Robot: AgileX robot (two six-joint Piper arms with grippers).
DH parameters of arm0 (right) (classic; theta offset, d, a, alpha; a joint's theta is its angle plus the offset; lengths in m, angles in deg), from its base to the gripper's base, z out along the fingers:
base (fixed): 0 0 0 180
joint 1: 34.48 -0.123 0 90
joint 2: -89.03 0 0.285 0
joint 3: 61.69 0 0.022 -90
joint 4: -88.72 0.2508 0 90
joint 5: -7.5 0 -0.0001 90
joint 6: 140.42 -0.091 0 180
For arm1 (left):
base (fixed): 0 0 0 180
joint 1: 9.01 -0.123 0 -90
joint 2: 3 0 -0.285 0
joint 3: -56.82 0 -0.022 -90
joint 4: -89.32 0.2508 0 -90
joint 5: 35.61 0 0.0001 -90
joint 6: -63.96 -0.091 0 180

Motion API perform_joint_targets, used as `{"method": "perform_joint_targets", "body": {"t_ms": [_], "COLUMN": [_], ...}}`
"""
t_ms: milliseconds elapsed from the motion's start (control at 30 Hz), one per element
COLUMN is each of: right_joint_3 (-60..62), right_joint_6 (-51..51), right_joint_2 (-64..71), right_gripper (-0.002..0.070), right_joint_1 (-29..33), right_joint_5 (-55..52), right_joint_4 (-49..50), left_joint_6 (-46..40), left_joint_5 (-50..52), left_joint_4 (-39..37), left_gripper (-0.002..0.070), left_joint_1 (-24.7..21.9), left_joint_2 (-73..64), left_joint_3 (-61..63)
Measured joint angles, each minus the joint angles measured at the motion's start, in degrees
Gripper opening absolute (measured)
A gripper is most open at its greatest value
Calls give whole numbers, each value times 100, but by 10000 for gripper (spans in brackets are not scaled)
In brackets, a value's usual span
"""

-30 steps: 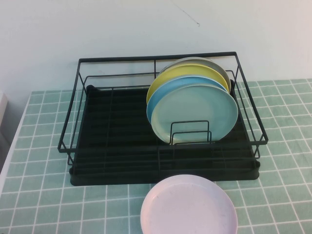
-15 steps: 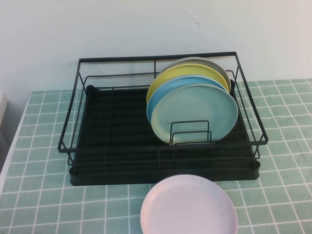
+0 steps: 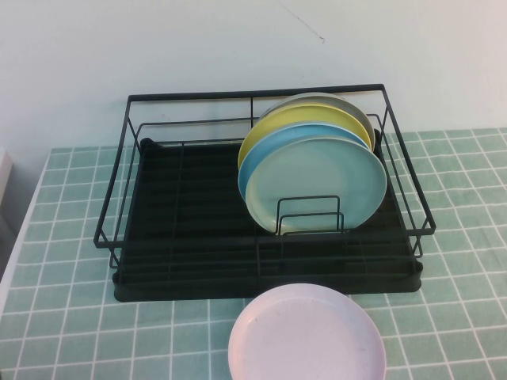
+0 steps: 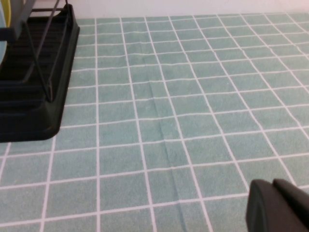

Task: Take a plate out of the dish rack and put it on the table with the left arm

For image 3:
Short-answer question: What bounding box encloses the pale green plate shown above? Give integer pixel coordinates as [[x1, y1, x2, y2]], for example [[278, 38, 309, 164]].
[[244, 135, 388, 235]]

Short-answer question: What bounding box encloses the light blue plate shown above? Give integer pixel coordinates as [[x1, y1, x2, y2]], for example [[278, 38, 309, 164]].
[[237, 122, 372, 199]]

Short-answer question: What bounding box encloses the black dish drying rack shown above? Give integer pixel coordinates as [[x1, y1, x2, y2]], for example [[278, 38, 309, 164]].
[[112, 136, 424, 304]]

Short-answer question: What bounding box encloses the yellow plate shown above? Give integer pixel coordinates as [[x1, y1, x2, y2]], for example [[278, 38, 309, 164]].
[[237, 103, 376, 171]]

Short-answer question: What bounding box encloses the grey plate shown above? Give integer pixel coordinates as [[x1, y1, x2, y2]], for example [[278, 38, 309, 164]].
[[257, 92, 375, 154]]

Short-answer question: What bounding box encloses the pink plate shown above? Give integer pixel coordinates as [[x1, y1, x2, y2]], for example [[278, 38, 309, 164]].
[[227, 283, 387, 380]]

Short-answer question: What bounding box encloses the green checked tablecloth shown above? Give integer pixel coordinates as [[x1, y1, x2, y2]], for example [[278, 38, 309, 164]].
[[0, 127, 507, 380]]

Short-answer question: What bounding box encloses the black wire dish rack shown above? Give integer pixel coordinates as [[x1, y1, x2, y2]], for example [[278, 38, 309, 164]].
[[93, 82, 436, 274]]

